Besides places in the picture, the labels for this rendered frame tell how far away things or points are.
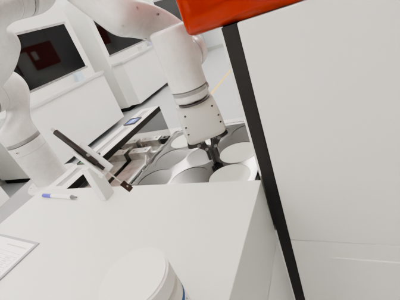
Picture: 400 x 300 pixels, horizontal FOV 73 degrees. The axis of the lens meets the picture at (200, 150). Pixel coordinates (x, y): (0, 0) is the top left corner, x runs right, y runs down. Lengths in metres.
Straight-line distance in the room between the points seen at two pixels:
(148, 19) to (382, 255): 0.65
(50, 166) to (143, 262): 0.89
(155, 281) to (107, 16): 0.51
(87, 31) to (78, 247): 4.98
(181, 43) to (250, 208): 0.35
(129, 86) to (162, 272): 5.11
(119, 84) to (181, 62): 4.80
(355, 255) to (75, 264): 0.48
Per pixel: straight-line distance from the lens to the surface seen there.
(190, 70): 0.59
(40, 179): 1.16
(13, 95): 1.12
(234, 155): 0.71
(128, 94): 5.41
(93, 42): 5.37
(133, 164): 0.94
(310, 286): 0.69
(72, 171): 0.91
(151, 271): 0.28
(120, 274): 0.30
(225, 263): 0.38
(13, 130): 1.11
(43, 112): 3.98
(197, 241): 0.42
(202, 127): 0.64
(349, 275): 0.64
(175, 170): 0.74
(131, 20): 0.63
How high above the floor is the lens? 1.25
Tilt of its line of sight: 26 degrees down
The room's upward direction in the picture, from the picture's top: 21 degrees counter-clockwise
